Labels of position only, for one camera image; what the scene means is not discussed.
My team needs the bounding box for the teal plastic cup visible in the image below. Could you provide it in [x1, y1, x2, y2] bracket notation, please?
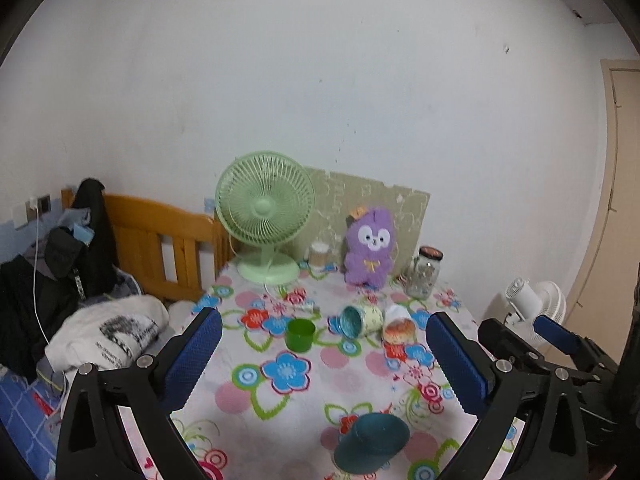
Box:
[333, 412, 411, 476]

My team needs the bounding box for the small green cup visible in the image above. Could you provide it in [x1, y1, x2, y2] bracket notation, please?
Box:
[285, 318, 317, 352]

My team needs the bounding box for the dark clothes pile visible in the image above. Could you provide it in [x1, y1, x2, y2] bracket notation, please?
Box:
[0, 226, 86, 383]

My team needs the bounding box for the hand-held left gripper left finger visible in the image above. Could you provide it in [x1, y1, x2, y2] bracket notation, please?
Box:
[56, 306, 224, 480]

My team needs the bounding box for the white clip fan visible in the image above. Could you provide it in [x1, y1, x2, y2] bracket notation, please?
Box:
[503, 277, 568, 349]

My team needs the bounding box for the patterned cup with teal inside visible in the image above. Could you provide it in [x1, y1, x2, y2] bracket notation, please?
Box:
[327, 304, 385, 341]

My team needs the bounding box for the white printed cloth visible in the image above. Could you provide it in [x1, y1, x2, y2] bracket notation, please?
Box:
[43, 293, 171, 374]

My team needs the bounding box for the small clear jar white lid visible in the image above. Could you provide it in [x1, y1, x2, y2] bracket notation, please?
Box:
[308, 242, 331, 269]

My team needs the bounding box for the wooden bed headboard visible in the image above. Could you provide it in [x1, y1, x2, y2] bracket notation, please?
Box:
[60, 187, 234, 304]

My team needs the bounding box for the purple plush toy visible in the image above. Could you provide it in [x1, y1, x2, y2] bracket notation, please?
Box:
[342, 205, 399, 289]

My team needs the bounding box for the glass jar with dark lid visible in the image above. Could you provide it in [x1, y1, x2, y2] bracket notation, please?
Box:
[405, 246, 445, 300]

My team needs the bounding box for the beige patterned board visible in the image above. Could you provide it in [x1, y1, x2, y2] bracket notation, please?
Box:
[299, 165, 432, 282]

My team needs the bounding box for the white charging cable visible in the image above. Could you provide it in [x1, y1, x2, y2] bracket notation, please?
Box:
[28, 198, 47, 358]

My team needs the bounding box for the green desk fan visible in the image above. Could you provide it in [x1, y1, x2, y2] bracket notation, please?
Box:
[215, 151, 317, 285]

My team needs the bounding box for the blue checked bed sheet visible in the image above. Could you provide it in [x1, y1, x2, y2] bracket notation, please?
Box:
[0, 364, 67, 480]

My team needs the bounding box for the black jacket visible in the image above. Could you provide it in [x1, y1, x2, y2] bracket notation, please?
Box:
[72, 177, 121, 298]

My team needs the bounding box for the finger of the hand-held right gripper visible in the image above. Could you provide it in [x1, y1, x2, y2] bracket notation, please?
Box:
[477, 317, 552, 375]
[533, 315, 619, 387]

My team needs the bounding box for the floral tablecloth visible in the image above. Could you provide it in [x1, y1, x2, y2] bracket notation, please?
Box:
[119, 259, 527, 480]

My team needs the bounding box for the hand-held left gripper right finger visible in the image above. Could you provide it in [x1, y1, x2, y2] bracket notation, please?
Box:
[425, 311, 592, 480]

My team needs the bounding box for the tipped white orange cup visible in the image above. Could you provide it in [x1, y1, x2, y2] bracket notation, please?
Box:
[382, 304, 417, 346]

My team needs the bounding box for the white fan cable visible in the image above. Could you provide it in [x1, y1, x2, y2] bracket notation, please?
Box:
[262, 280, 322, 314]

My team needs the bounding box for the beige door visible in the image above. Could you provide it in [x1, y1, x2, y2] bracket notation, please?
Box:
[541, 58, 640, 377]

